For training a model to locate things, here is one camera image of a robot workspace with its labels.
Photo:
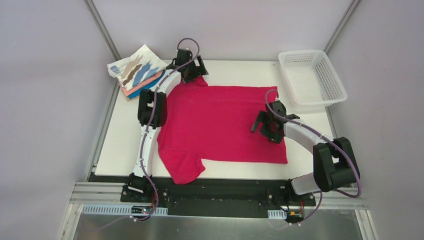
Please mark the left white cable duct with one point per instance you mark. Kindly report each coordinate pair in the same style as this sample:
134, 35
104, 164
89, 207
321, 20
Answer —
123, 210

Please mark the pink folded shirt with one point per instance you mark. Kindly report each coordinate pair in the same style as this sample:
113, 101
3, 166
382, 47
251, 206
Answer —
147, 81

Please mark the aluminium front rail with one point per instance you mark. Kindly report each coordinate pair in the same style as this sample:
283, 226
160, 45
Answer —
96, 193

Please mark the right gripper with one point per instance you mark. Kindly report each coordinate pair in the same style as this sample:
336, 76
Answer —
262, 126

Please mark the right white cable duct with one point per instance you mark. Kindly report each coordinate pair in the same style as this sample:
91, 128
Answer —
277, 214

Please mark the blue folded shirt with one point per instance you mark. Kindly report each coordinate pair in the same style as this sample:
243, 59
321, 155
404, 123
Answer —
146, 87

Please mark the magenta t shirt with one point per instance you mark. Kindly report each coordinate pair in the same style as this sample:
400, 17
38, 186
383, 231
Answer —
214, 123

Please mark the left aluminium frame post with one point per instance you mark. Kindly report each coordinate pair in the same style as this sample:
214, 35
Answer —
101, 26

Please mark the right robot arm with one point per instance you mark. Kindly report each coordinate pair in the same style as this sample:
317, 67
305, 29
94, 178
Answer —
333, 160

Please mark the aluminium frame post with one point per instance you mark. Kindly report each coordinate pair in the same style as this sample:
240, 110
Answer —
341, 25
101, 26

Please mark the right aluminium frame post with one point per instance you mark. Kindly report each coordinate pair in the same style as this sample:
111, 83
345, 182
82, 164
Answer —
341, 25

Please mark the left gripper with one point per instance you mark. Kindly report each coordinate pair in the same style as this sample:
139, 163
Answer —
197, 70

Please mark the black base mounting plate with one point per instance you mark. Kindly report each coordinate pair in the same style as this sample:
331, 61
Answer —
207, 197

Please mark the white plastic basket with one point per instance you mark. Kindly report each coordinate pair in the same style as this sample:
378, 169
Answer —
311, 81

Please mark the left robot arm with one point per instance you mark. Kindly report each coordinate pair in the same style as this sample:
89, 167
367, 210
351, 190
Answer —
152, 115

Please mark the white cable duct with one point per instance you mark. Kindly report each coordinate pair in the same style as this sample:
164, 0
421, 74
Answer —
123, 210
277, 214

